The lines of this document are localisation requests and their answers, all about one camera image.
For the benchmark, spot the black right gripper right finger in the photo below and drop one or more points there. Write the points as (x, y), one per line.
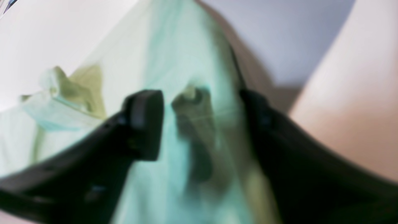
(311, 184)

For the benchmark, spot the light green polo shirt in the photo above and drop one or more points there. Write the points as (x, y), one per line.
(205, 173)

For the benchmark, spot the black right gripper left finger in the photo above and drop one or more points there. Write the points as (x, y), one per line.
(82, 184)

